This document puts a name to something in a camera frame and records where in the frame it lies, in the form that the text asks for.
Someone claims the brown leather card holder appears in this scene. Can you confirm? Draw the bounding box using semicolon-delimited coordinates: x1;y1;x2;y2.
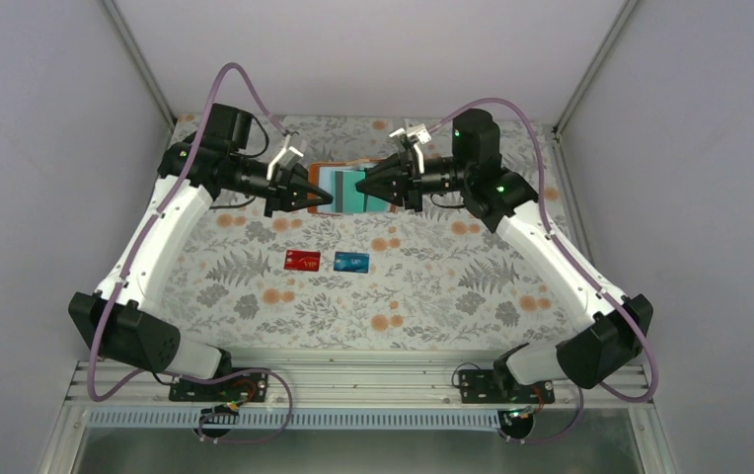
308;159;397;215

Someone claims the teal credit card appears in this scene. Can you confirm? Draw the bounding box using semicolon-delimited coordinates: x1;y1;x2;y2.
332;170;365;214

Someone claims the red VIP credit card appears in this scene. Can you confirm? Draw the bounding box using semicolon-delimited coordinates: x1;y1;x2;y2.
284;250;321;272

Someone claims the blue credit card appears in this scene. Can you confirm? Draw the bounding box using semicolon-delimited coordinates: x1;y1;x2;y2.
333;252;370;274

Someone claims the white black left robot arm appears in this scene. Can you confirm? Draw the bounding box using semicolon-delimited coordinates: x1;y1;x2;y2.
68;104;333;379

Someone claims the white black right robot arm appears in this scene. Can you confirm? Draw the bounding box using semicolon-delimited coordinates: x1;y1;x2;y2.
356;109;653;389

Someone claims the floral patterned table mat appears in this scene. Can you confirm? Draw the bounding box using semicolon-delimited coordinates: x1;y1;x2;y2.
105;114;597;352

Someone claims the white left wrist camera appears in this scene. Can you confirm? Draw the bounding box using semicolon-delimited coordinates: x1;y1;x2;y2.
266;132;306;182

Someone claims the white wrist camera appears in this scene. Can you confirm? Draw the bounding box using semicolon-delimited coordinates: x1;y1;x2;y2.
266;132;306;182
389;123;431;175

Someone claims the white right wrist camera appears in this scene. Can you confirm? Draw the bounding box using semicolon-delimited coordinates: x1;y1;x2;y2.
389;123;431;175

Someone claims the aluminium rail frame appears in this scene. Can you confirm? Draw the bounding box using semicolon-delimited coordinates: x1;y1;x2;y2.
64;348;649;410

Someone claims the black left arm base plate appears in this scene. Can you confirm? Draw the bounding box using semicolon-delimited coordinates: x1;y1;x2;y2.
169;373;268;404

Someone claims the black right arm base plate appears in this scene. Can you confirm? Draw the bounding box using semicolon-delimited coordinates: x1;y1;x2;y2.
454;368;556;405

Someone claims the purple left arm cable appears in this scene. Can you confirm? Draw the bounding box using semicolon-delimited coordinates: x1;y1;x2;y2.
86;62;287;403

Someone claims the grey slotted cable duct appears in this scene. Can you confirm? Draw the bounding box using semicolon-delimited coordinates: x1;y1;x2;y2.
86;407;499;432

